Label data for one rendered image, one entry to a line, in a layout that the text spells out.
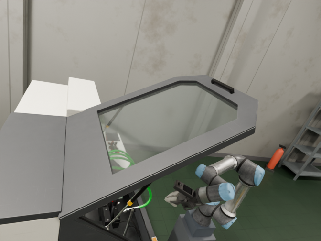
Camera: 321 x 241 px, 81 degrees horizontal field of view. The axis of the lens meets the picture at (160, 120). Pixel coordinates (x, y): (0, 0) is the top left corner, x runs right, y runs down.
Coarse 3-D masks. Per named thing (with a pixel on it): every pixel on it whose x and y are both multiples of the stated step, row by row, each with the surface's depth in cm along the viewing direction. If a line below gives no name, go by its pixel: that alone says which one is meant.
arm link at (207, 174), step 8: (224, 160) 120; (232, 160) 124; (240, 160) 126; (200, 168) 104; (208, 168) 104; (216, 168) 108; (224, 168) 113; (232, 168) 126; (200, 176) 103; (208, 176) 100; (208, 184) 100
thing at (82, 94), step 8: (72, 80) 167; (80, 80) 173; (88, 80) 180; (72, 88) 150; (80, 88) 155; (88, 88) 160; (72, 96) 136; (80, 96) 141; (88, 96) 145; (96, 96) 150; (72, 104) 125; (80, 104) 128; (88, 104) 132; (96, 104) 136; (72, 112) 119
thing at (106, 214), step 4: (100, 208) 134; (104, 208) 127; (108, 208) 128; (116, 208) 130; (100, 212) 133; (104, 212) 125; (108, 212) 126; (116, 212) 127; (100, 216) 133; (104, 216) 123; (108, 216) 123; (100, 220) 135; (104, 220) 122; (108, 220) 121; (116, 220) 123; (104, 224) 121; (112, 224) 126; (116, 224) 124
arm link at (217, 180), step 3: (216, 177) 99; (219, 177) 99; (213, 180) 98; (216, 180) 98; (219, 180) 98; (222, 180) 98; (213, 183) 98; (216, 183) 97; (219, 183) 97; (234, 186) 100; (234, 189) 96; (234, 192) 96
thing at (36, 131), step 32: (32, 96) 136; (64, 96) 152; (32, 128) 98; (64, 128) 106; (0, 160) 74; (32, 160) 79; (0, 192) 63; (32, 192) 66; (0, 224) 57; (32, 224) 61
